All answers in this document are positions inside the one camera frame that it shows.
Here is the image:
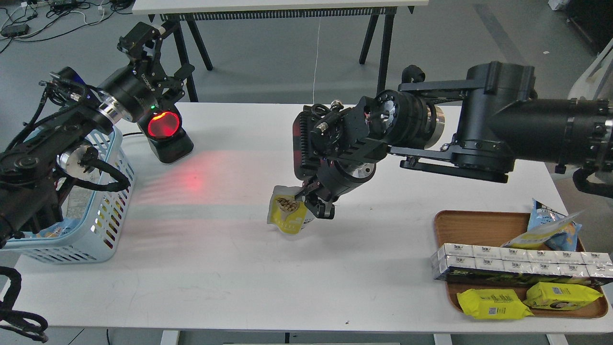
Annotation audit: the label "black barcode scanner red window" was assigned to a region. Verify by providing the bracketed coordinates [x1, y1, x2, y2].
[136, 105, 193, 164]

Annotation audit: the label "yellow white snack bag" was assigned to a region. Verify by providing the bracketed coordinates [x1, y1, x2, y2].
[502, 212, 581, 250]

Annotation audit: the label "light blue plastic basket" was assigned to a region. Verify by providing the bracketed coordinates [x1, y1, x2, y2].
[1, 125, 136, 265]

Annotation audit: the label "background table black legs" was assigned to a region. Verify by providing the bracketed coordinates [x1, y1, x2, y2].
[132, 0, 428, 92]

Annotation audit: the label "blue snack bag on tray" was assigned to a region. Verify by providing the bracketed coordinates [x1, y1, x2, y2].
[527, 199, 582, 251]

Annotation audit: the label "white hanging cable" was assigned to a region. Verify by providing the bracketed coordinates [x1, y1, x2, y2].
[312, 18, 321, 104]

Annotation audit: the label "white multipack carton box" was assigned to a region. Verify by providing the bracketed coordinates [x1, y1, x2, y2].
[430, 243, 613, 288]

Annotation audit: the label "yellow snack pack left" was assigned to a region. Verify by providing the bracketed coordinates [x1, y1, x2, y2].
[457, 289, 534, 320]

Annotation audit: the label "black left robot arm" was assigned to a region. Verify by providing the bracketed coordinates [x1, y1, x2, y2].
[0, 22, 193, 264]

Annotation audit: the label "yellow snack pack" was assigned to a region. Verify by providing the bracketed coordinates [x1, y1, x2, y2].
[457, 289, 534, 320]
[523, 282, 604, 311]

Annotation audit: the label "blue snack bag in basket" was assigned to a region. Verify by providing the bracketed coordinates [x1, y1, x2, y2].
[23, 218, 79, 238]

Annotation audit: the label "brown wooden tray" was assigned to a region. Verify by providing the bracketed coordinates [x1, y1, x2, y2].
[434, 210, 610, 319]

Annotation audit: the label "white snack bag in basket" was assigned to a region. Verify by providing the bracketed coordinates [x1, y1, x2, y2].
[61, 185, 96, 220]

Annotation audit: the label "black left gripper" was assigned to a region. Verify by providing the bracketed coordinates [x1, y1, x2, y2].
[96, 22, 195, 123]

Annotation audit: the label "floor cables and adapters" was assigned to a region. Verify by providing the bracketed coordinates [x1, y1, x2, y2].
[0, 0, 137, 54]

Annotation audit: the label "white robot base right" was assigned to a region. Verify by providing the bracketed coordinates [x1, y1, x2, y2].
[567, 40, 613, 101]

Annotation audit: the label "yellow snack pack right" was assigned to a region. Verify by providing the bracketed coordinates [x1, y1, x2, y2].
[523, 282, 604, 311]

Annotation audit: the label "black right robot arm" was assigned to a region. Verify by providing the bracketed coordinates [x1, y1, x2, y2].
[293, 61, 612, 219]

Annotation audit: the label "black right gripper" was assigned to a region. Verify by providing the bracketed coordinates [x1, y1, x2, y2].
[289, 160, 376, 219]

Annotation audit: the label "yellow white snack pouch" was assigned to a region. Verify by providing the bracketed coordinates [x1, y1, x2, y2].
[267, 185, 315, 234]

